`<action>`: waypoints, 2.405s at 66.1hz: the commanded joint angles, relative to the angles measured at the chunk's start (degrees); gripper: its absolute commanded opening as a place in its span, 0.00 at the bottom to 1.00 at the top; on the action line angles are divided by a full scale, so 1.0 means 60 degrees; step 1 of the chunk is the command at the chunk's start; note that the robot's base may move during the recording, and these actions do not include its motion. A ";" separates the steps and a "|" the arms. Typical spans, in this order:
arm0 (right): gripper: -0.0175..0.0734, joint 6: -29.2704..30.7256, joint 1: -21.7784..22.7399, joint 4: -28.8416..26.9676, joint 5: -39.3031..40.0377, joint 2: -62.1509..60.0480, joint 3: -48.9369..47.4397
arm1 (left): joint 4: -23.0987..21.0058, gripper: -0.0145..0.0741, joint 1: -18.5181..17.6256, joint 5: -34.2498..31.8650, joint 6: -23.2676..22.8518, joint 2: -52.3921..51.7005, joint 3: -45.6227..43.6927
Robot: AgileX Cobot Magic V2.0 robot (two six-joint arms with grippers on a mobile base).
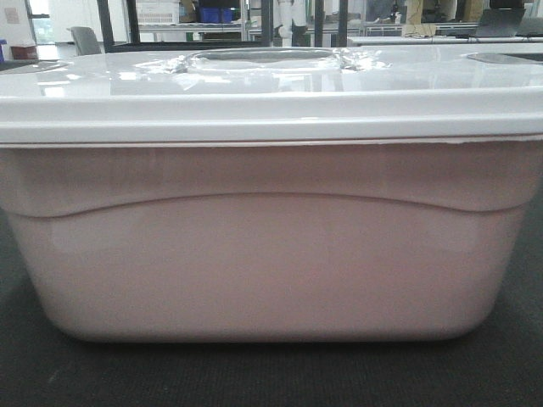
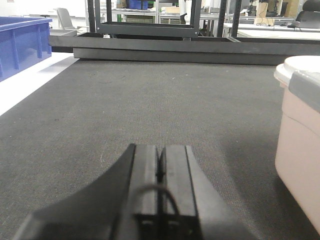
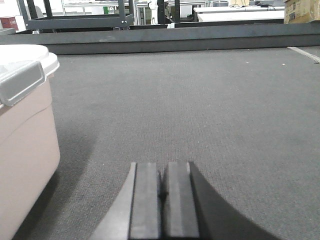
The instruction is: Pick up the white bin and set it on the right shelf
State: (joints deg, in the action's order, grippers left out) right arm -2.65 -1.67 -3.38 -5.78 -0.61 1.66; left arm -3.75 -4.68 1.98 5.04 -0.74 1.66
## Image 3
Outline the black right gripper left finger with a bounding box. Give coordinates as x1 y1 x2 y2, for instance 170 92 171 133
90 162 161 240

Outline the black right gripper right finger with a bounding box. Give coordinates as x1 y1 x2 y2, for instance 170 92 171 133
163 161 277 240

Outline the white plastic storage bin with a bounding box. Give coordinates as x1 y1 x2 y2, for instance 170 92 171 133
0 44 60 240

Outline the dark metal shelf cart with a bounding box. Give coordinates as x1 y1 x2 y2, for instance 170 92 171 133
17 0 135 31

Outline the white work table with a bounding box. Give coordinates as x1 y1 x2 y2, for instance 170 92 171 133
193 5 285 22

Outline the cardboard box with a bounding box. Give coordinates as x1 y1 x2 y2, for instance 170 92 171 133
284 0 320 24

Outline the red box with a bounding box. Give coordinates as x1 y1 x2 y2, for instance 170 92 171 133
0 16 19 31

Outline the dark metal platform rail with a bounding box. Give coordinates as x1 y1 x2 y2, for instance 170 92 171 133
0 21 320 55

